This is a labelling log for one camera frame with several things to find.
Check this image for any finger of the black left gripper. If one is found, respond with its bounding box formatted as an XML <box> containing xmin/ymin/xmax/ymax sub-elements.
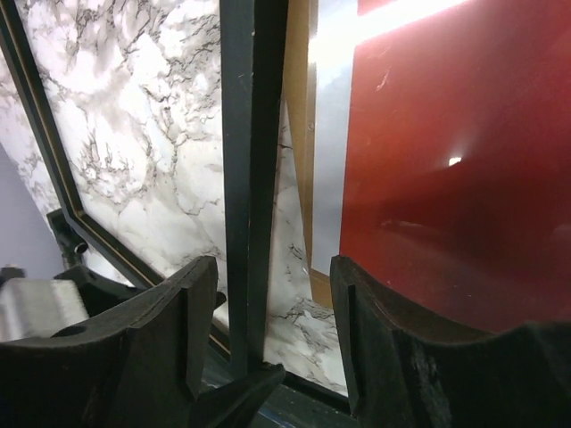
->
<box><xmin>189</xmin><ymin>364</ymin><xmax>286</xmax><ymax>427</ymax></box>

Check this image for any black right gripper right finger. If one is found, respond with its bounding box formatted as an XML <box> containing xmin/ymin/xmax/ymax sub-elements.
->
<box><xmin>330</xmin><ymin>256</ymin><xmax>570</xmax><ymax>427</ymax></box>

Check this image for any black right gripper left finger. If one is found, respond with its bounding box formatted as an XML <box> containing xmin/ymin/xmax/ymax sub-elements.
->
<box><xmin>1</xmin><ymin>256</ymin><xmax>218</xmax><ymax>427</ymax></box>

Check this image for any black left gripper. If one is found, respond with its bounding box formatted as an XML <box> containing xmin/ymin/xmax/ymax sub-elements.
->
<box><xmin>46</xmin><ymin>209</ymin><xmax>228</xmax><ymax>326</ymax></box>

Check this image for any wooden picture frame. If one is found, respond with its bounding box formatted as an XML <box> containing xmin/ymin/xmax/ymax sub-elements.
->
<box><xmin>1</xmin><ymin>1</ymin><xmax>288</xmax><ymax>377</ymax></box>

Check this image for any red sunset photo print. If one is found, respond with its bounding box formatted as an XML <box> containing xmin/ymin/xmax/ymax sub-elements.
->
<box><xmin>309</xmin><ymin>1</ymin><xmax>570</xmax><ymax>331</ymax></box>

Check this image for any brown cardboard backing board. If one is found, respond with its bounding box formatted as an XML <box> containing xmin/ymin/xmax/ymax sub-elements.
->
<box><xmin>283</xmin><ymin>1</ymin><xmax>333</xmax><ymax>309</ymax></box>

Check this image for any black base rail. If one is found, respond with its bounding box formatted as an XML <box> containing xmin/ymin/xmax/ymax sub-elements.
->
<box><xmin>201</xmin><ymin>342</ymin><xmax>359</xmax><ymax>427</ymax></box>

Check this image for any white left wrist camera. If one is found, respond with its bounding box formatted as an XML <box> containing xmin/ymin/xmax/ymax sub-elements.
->
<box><xmin>1</xmin><ymin>267</ymin><xmax>88</xmax><ymax>342</ymax></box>

